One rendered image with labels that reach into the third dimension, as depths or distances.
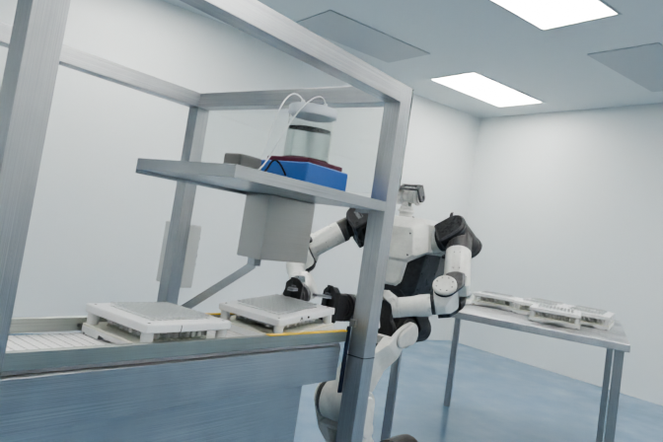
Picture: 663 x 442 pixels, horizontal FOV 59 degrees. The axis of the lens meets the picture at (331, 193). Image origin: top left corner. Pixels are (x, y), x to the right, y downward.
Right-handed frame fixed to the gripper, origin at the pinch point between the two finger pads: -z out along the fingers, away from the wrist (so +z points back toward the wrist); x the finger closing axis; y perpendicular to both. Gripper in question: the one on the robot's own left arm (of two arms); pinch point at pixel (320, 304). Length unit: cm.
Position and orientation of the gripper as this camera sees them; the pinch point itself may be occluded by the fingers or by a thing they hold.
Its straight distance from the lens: 183.4
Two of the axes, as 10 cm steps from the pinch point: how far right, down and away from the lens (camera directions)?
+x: -1.8, 9.8, -1.1
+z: 7.0, 2.0, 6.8
